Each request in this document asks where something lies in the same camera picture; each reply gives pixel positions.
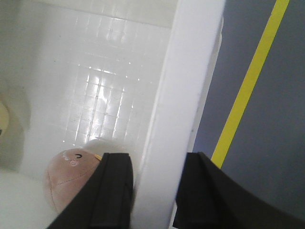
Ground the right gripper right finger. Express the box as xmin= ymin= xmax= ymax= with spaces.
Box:
xmin=173 ymin=152 xmax=305 ymax=229

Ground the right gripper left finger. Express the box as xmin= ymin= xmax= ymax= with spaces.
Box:
xmin=49 ymin=153 xmax=133 ymax=229

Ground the pink peach plush toy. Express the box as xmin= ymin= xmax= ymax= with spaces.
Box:
xmin=43 ymin=148 xmax=102 ymax=213

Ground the white plastic tote box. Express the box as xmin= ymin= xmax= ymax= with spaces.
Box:
xmin=0 ymin=0 xmax=225 ymax=229

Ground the cream round plush toy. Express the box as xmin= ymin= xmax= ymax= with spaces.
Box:
xmin=0 ymin=101 xmax=10 ymax=137

